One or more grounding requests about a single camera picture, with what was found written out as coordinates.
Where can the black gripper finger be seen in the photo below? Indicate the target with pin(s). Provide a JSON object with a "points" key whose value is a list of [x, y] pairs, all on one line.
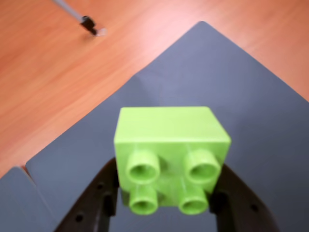
{"points": [[89, 205], [243, 207]]}

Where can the green lego block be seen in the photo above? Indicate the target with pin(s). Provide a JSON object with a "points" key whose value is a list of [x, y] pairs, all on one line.
{"points": [[169, 135]]}

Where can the grey mat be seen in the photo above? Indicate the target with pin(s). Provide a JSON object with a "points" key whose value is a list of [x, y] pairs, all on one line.
{"points": [[205, 79], [19, 205]]}

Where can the clear tape pad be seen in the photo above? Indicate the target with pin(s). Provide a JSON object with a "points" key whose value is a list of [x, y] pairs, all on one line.
{"points": [[102, 32]]}

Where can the silver tripod leg with clamp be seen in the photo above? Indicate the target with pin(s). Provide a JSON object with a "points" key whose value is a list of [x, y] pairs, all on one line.
{"points": [[87, 22]]}

